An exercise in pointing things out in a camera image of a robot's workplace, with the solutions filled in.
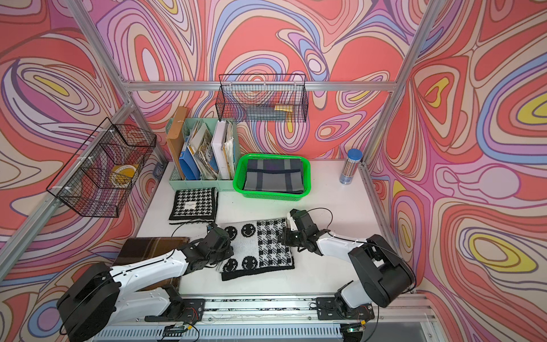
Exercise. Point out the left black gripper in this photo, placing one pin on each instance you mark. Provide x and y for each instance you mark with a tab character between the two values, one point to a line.
229	250

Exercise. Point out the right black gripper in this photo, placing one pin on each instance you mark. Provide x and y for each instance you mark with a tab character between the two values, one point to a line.
286	240

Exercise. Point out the smiley face checked scarf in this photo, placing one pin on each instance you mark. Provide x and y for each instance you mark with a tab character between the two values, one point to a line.
256	249

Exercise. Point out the grey navy plaid scarf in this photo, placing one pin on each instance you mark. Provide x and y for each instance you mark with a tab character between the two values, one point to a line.
275	175

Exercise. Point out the green plastic basket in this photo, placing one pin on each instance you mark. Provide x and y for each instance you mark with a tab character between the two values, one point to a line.
238	181

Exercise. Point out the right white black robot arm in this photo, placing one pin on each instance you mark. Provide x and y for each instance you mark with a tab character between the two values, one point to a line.
382	274

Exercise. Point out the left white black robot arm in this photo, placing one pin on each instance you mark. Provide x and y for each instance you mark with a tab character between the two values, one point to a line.
104	295

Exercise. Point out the black white houndstooth scarf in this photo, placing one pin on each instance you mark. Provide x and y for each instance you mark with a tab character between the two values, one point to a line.
193	204

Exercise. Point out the brown plaid scarf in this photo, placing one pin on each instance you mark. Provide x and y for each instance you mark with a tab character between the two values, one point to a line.
143	248

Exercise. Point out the blue folder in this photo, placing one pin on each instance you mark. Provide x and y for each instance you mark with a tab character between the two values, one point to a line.
187	164

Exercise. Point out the green circuit board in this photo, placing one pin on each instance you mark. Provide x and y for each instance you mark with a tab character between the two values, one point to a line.
173	329

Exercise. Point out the clear pencil tube blue lid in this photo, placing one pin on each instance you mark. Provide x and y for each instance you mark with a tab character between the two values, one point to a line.
350	167

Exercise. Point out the mint green file organizer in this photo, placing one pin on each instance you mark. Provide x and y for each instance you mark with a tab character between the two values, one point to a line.
178	181

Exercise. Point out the magazines in organizer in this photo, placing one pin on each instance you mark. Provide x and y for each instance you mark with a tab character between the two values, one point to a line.
200	140

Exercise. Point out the white papers stack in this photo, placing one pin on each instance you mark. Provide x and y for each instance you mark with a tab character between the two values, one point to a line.
223	148

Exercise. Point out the brown cardboard folder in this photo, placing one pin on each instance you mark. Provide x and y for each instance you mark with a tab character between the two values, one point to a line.
175	137

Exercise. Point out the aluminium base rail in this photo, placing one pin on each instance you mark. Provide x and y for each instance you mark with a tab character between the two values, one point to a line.
286	318

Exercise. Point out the left black wire basket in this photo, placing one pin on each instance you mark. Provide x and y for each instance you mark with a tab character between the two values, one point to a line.
84	185

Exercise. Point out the black wire basket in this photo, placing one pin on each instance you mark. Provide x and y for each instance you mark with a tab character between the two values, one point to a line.
84	185
263	97

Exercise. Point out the back black wire basket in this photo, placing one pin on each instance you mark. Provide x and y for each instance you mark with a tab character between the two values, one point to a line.
263	97

